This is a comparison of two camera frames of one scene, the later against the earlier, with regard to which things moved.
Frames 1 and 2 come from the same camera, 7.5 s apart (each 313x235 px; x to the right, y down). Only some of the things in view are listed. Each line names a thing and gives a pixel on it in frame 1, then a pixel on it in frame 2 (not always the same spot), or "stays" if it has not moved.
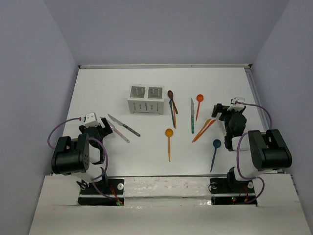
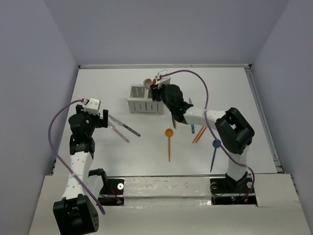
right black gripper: x=218 y=107 to x=156 y=90
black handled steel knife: x=124 y=126 stays
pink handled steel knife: x=112 y=127 stays
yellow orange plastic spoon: x=169 y=132 stays
